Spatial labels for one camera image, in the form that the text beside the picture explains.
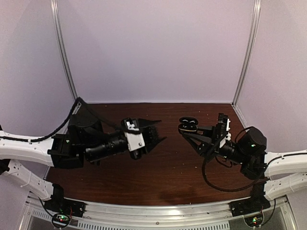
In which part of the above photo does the black charging case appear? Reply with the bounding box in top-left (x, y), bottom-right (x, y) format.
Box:
top-left (178, 116), bottom-right (199, 134)

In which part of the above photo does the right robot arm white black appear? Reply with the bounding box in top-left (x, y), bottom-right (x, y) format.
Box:
top-left (178, 124), bottom-right (307, 212)

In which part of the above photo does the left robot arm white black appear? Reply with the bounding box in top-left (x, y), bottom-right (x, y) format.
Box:
top-left (0, 108), bottom-right (164, 213)

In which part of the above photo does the right circuit board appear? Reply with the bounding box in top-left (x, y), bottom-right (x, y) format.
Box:
top-left (244, 214), bottom-right (264, 228)

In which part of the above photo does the circuit board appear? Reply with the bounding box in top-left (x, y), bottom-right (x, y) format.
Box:
top-left (244, 214), bottom-right (264, 228)
top-left (51, 213), bottom-right (71, 228)

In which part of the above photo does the left circuit board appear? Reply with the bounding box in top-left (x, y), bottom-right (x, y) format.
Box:
top-left (51, 213), bottom-right (71, 228)

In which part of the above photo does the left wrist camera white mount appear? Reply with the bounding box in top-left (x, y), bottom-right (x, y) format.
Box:
top-left (124, 120), bottom-right (145, 152)

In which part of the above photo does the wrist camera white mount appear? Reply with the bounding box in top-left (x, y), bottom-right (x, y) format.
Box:
top-left (217, 113), bottom-right (231, 148)
top-left (124, 120), bottom-right (145, 152)

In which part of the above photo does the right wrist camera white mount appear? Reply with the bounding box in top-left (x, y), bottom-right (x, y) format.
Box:
top-left (217, 113), bottom-right (231, 148)

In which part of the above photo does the right black braided cable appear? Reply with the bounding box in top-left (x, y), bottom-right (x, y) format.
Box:
top-left (202, 126), bottom-right (259, 192)

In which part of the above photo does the black braided cable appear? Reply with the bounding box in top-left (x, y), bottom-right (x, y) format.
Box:
top-left (202, 126), bottom-right (259, 192)
top-left (0, 97), bottom-right (125, 143)

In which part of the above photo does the front aluminium rail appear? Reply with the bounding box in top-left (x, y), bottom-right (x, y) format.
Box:
top-left (24, 191), bottom-right (291, 230)

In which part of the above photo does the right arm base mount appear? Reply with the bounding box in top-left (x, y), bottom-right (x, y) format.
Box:
top-left (229, 182), bottom-right (271, 217)

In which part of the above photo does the left black braided cable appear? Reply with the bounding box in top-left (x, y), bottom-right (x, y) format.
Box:
top-left (0, 97), bottom-right (125, 143)

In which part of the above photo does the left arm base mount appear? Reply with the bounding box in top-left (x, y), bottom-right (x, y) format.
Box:
top-left (44, 184), bottom-right (85, 218)

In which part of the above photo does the right aluminium frame post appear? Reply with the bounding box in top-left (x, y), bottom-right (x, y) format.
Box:
top-left (232, 0), bottom-right (261, 107)

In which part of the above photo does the aluminium frame post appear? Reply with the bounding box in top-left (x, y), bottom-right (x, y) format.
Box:
top-left (232, 0), bottom-right (261, 107)
top-left (50, 0), bottom-right (78, 100)

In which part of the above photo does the left aluminium frame post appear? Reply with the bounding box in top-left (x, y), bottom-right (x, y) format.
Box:
top-left (50, 0), bottom-right (78, 100)

